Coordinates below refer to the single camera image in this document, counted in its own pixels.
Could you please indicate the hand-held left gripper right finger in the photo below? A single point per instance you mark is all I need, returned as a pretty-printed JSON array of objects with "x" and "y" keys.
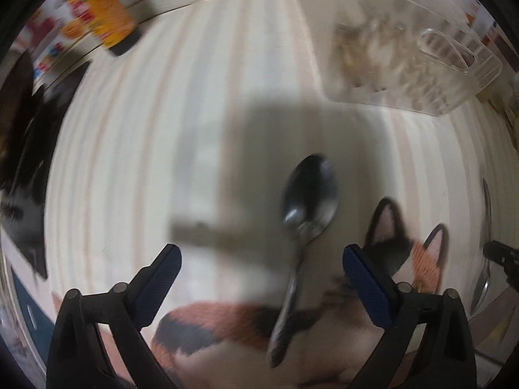
[{"x": 365, "y": 287}]

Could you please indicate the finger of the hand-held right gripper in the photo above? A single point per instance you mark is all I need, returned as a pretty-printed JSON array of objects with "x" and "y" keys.
[{"x": 498, "y": 251}]

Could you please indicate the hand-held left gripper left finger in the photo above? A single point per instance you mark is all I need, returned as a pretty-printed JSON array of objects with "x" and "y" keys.
[{"x": 160, "y": 279}]

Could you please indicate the metal spoon with oval bowl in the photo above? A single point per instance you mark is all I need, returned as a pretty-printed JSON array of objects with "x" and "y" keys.
[{"x": 310, "y": 194}]

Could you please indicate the clear plastic container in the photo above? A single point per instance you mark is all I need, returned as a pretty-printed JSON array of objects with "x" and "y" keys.
[{"x": 405, "y": 81}]

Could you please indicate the striped mat with cat print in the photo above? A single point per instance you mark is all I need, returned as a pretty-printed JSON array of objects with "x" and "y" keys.
[{"x": 142, "y": 150}]

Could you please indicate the blue cabinet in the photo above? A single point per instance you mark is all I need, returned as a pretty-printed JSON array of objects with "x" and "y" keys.
[{"x": 28, "y": 308}]

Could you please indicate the black gas stove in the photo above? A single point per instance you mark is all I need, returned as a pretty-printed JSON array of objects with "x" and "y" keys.
[{"x": 32, "y": 210}]

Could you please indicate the soy sauce bottle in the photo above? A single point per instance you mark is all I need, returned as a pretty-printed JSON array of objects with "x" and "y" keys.
[{"x": 105, "y": 12}]

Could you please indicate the colourful wall sticker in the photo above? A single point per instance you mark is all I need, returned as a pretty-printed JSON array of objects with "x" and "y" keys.
[{"x": 44, "y": 36}]

